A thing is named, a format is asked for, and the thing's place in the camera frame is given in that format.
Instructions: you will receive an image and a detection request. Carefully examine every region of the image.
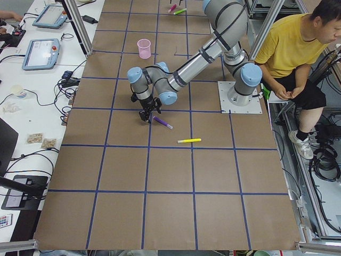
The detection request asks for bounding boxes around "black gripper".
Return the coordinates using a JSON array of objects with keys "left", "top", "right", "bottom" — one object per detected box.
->
[{"left": 131, "top": 92, "right": 162, "bottom": 123}]

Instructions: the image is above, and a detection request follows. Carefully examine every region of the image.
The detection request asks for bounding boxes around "pink pen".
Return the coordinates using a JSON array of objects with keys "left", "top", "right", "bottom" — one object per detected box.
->
[{"left": 167, "top": 4, "right": 177, "bottom": 13}]

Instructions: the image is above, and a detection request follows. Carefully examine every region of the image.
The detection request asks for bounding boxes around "purple pen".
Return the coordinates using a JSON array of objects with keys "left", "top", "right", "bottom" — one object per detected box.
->
[{"left": 152, "top": 116, "right": 173, "bottom": 130}]

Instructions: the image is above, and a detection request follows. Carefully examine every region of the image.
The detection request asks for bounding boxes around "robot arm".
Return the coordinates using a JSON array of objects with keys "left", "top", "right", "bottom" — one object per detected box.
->
[{"left": 127, "top": 1, "right": 262, "bottom": 122}]

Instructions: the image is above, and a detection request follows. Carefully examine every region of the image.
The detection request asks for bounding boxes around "pink mesh cup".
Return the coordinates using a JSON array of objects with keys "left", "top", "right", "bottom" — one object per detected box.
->
[{"left": 137, "top": 38, "right": 151, "bottom": 59}]

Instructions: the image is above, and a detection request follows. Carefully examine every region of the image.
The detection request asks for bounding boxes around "green pen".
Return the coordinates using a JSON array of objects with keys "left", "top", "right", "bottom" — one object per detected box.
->
[{"left": 173, "top": 8, "right": 187, "bottom": 15}]

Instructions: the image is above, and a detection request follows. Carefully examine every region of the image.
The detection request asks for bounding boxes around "yellow pen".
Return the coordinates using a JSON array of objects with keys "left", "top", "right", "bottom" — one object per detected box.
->
[{"left": 177, "top": 138, "right": 201, "bottom": 143}]

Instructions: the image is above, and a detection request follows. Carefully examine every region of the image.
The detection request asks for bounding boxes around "black power adapter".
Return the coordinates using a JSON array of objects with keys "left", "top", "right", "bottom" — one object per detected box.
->
[{"left": 82, "top": 15, "right": 98, "bottom": 24}]

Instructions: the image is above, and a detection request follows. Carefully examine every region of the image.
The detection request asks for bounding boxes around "person in yellow shirt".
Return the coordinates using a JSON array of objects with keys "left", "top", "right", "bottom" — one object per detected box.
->
[{"left": 255, "top": 1, "right": 340, "bottom": 159}]

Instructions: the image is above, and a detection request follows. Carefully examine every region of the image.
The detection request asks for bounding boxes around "teach pendant far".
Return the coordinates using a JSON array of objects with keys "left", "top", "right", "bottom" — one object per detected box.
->
[{"left": 33, "top": 5, "right": 68, "bottom": 29}]

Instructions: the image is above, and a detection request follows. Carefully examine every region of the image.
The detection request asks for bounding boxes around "teach pendant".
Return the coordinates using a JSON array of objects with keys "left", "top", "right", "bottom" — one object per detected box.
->
[
  {"left": 33, "top": 5, "right": 68, "bottom": 29},
  {"left": 22, "top": 38, "right": 60, "bottom": 71}
]

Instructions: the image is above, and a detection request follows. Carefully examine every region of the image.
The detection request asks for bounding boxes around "white chair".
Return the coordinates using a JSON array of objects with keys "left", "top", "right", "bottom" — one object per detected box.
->
[{"left": 261, "top": 83, "right": 290, "bottom": 103}]

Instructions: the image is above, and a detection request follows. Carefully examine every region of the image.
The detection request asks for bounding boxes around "teach pendant near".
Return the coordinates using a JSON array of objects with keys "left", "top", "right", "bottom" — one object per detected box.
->
[{"left": 22, "top": 38, "right": 60, "bottom": 71}]

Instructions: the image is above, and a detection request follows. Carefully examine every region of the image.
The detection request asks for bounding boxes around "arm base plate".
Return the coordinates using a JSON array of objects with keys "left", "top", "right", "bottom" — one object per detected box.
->
[{"left": 217, "top": 81, "right": 263, "bottom": 114}]

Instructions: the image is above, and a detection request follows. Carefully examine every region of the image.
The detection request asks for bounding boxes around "aluminium frame post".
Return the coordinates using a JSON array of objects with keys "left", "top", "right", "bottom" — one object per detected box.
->
[{"left": 61, "top": 0, "right": 93, "bottom": 56}]

